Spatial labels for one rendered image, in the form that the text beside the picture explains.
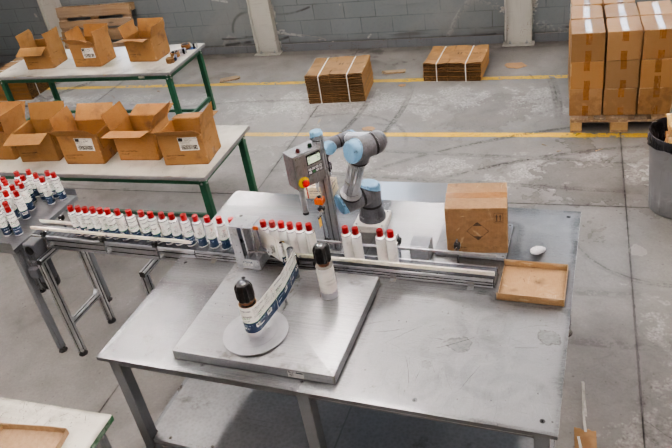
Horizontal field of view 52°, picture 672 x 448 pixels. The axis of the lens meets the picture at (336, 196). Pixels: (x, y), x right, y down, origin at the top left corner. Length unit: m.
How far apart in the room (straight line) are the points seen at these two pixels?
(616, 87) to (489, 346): 3.71
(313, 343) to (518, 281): 1.02
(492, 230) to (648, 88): 3.20
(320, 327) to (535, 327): 0.95
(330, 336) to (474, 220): 0.92
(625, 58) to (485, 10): 2.67
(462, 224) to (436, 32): 5.44
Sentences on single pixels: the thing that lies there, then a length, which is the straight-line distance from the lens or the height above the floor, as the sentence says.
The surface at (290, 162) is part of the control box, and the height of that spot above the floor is 1.44.
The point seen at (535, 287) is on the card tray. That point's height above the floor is 0.83.
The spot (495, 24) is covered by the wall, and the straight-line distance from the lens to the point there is 8.60.
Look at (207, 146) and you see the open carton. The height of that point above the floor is 0.89.
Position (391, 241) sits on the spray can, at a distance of 3.40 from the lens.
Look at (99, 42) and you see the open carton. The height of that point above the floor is 1.01.
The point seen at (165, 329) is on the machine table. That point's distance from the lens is 3.56.
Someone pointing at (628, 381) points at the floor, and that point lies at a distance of 4.18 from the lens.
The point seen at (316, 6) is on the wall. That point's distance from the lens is 9.00.
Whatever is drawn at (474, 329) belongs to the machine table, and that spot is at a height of 0.83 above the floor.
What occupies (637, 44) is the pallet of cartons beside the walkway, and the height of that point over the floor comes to 0.78.
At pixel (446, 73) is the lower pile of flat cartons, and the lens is 7.70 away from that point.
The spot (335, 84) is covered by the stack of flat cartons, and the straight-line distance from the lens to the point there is 7.47.
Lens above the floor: 3.01
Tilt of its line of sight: 31 degrees down
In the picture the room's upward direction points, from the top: 10 degrees counter-clockwise
